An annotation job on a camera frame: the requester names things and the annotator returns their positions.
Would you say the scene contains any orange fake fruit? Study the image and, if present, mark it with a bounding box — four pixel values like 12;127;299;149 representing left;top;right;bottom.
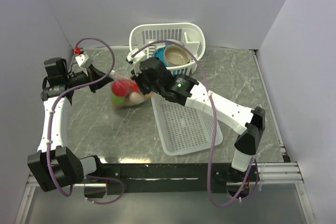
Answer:
129;92;145;104

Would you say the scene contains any green fake fruit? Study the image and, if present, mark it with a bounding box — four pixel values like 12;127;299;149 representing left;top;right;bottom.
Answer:
111;93;125;106

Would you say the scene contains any red fake fruit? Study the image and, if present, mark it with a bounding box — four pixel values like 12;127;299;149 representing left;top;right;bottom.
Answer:
111;80;139;97

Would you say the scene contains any clear zip top bag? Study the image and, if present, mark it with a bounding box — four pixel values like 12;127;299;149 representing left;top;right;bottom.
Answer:
110;70;153;108

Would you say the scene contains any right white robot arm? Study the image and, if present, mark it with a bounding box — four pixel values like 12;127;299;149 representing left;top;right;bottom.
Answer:
127;56;266;181

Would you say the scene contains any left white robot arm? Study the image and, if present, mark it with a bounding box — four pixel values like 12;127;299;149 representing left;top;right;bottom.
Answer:
27;52;112;191

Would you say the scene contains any blue dotted plate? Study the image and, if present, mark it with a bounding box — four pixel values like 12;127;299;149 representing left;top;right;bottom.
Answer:
152;47;167;66

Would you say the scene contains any beige ceramic bowl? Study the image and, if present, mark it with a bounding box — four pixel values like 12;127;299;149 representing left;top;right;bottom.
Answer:
164;45;191;67

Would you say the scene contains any white blue floral cup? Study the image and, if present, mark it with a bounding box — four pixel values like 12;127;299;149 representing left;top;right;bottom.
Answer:
165;39;184;47

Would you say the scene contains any white oval dish basket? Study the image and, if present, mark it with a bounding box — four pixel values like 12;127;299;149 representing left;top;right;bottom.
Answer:
129;23;205;75

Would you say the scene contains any white rectangular perforated tray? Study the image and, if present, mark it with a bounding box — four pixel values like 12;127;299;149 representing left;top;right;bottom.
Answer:
151;94;214;156

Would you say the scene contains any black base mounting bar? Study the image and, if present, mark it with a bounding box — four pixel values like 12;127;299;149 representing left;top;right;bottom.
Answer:
72;162;260;196

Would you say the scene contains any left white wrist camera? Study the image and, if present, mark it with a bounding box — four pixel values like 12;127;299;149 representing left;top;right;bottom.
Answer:
75;52;93;69

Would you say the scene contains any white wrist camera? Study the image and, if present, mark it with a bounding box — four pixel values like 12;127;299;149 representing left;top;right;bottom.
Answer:
75;52;93;69
126;48;147;64

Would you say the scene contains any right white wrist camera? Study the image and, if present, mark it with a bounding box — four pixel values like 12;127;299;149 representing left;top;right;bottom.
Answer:
126;48;147;64

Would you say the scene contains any aluminium frame rail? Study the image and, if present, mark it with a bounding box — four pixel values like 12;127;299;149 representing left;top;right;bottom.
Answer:
26;162;305;187

